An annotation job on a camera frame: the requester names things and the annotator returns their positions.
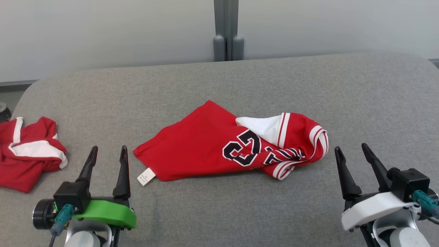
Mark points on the grey partition post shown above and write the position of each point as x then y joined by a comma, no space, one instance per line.
219,48

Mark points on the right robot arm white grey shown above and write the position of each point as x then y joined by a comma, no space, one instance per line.
404,238

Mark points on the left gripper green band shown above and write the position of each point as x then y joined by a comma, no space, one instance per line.
109,212

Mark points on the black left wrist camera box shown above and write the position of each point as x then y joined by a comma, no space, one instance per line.
70,195

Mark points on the small dark round object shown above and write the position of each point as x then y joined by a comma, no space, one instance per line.
4,113

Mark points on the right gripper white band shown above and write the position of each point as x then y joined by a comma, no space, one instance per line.
370,209

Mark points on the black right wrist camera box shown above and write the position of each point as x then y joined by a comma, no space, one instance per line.
410,181

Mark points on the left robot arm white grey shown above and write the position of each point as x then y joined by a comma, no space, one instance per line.
82,238

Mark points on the crumpled red and white garment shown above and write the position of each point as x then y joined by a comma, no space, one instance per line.
20,171

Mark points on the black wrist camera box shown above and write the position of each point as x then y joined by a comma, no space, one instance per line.
70,195
410,181

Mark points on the red jersey with white sleeves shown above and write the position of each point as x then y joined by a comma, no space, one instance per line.
192,147

